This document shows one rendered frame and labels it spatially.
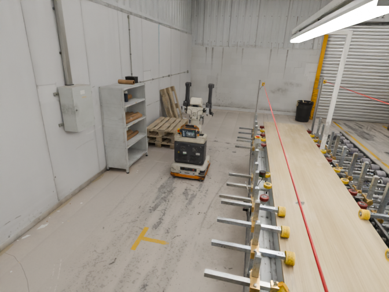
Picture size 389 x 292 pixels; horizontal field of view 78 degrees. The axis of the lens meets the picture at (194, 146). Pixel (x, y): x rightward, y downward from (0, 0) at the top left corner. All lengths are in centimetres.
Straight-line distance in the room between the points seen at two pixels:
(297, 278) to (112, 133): 365
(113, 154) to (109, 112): 77
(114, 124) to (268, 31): 721
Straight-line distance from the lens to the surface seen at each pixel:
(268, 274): 208
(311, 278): 176
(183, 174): 433
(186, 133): 406
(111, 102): 436
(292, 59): 1009
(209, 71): 1017
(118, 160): 465
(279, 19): 1013
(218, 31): 1014
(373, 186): 285
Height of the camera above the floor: 211
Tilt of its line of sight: 21 degrees down
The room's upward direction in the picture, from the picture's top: 2 degrees clockwise
